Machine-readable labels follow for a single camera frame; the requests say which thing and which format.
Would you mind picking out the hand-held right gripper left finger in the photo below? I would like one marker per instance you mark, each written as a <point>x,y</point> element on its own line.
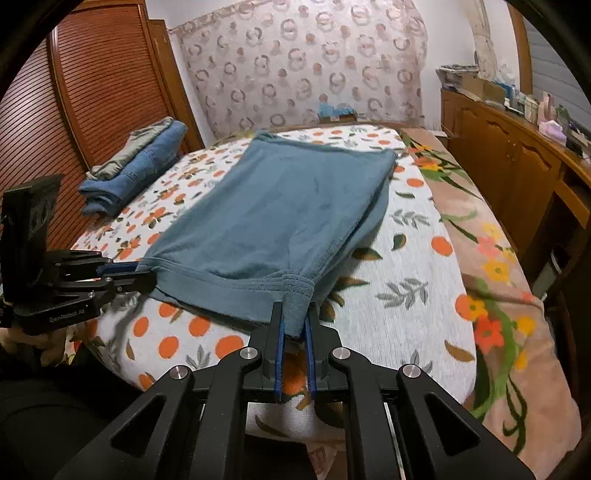
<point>278,360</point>

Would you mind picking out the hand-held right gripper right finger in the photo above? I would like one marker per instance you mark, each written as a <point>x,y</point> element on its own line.
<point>309,364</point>

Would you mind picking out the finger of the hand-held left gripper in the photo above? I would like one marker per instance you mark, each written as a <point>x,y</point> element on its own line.
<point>120,266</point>
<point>129,281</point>

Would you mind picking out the teal blue pants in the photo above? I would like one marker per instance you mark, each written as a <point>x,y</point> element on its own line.
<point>277,207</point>

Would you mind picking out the folded grey-green pants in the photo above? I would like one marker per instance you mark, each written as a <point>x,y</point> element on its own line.
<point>138,143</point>

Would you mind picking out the person's left hand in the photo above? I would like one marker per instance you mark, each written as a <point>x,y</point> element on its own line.
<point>46,346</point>

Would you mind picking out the folded blue jeans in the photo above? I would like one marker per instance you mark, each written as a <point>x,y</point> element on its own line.
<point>138,170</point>

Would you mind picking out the orange print bed sheet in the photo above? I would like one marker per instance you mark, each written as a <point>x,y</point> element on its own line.
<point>406,286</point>

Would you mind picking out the wooden slatted wardrobe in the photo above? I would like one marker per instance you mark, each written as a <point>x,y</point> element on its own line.
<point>92,92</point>

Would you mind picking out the floral beige blanket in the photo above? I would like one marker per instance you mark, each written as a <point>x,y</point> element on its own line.
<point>498,277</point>

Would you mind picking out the cardboard box with blue packets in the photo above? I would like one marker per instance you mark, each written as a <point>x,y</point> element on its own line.
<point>337,113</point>

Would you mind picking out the circle patterned sheer curtain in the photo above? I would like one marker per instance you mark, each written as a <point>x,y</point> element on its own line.
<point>300,60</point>

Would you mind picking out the wooden sideboard cabinet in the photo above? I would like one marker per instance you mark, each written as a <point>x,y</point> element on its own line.
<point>498,152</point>

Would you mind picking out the stack of newspapers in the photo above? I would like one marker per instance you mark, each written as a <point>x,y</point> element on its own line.
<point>455,74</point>

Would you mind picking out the open cardboard box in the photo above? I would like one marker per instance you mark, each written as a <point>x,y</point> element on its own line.
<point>485,90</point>

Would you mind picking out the pink tissue pack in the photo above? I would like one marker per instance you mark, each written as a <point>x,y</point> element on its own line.
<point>551,129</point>

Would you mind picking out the white jar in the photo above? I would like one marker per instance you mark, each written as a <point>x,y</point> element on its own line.
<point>531,105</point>

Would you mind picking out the pink bottle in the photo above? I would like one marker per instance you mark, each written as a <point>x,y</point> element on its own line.
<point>547,108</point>

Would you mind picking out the green bottle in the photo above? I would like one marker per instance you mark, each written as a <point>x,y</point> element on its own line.
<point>562,116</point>

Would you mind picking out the beige tied curtain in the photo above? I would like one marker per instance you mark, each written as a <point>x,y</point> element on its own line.
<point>482,41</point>

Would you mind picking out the grey window blind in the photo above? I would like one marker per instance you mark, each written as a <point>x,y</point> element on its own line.
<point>549,78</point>

